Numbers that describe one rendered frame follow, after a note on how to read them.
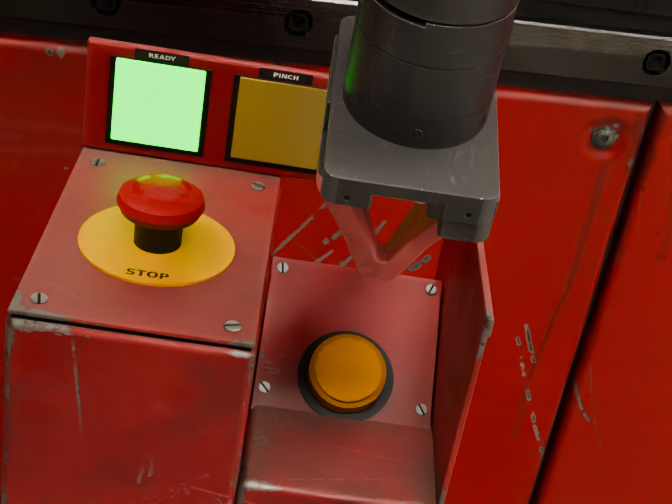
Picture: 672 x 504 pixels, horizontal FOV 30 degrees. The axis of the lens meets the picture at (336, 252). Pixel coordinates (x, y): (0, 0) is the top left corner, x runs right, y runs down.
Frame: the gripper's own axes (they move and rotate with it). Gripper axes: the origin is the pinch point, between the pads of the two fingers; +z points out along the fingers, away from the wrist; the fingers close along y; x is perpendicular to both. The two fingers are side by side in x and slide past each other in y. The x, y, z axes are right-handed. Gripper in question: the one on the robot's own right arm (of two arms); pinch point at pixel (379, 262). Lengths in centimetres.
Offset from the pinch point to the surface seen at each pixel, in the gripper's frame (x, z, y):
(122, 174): 12.8, 4.1, 7.7
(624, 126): -17.8, 13.1, 29.3
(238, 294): 5.9, 1.8, -1.4
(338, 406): 0.5, 8.7, -1.4
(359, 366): -0.2, 7.8, 0.4
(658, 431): -28, 39, 24
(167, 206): 9.6, -0.5, 1.1
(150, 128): 11.8, 2.9, 10.1
